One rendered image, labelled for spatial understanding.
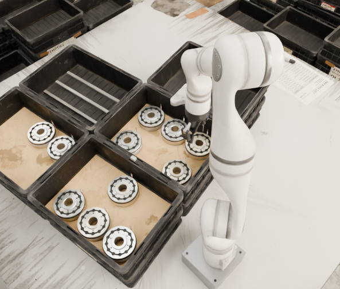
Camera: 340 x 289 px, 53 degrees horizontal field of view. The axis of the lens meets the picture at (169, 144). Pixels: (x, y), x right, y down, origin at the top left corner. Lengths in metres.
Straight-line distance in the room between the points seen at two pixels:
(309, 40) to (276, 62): 1.96
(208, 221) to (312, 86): 1.08
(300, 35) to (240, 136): 1.96
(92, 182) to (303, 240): 0.77
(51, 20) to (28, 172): 1.42
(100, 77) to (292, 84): 0.89
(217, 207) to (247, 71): 0.38
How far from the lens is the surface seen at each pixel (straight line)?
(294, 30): 2.59
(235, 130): 0.62
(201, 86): 0.92
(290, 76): 1.76
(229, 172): 0.69
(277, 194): 1.36
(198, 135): 1.25
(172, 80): 1.47
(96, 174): 1.23
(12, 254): 1.35
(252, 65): 0.56
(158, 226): 1.01
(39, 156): 1.33
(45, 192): 1.18
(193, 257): 1.13
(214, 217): 0.82
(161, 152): 1.24
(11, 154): 1.38
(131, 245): 1.07
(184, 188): 1.06
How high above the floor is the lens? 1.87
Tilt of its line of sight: 56 degrees down
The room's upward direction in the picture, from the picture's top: 2 degrees counter-clockwise
